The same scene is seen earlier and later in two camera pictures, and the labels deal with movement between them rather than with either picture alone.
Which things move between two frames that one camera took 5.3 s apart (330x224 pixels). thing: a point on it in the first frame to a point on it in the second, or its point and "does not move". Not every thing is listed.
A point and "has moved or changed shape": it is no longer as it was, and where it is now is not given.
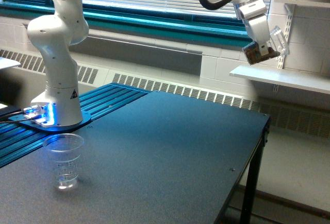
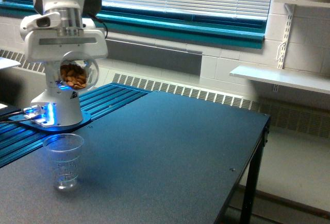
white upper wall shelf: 307,3 does not move
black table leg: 253,178 does not move
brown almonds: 252,56 has moved or changed shape
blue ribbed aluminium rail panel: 17,142 does not move
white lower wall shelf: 313,81 does not move
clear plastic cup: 278,46 to 78,72
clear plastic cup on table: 64,151 does not move
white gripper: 253,10 to 45,40
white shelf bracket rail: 290,9 does not move
